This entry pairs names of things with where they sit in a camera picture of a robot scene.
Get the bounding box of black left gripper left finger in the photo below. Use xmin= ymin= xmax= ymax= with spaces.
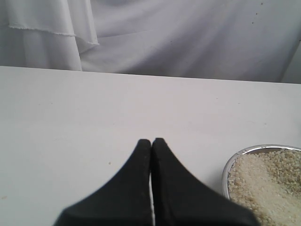
xmin=55 ymin=139 xmax=153 ymax=226

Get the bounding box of round metal rice tray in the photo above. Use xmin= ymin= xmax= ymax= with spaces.
xmin=222 ymin=145 xmax=301 ymax=226

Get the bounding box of white backdrop curtain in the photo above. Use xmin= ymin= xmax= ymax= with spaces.
xmin=0 ymin=0 xmax=301 ymax=83

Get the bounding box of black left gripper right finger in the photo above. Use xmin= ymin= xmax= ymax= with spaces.
xmin=151 ymin=138 xmax=259 ymax=226

